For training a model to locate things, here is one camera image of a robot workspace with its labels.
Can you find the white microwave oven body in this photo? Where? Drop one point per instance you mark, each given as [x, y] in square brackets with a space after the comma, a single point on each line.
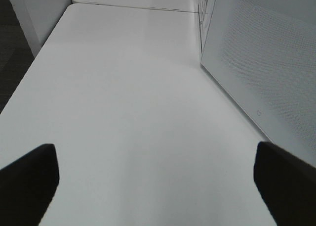
[205, 10]

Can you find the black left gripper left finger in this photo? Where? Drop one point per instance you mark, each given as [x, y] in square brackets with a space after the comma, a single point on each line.
[27, 186]

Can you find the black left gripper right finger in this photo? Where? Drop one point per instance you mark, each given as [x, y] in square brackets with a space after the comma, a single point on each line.
[286, 184]

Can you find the white microwave door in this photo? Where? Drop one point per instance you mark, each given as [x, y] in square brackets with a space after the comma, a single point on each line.
[269, 46]

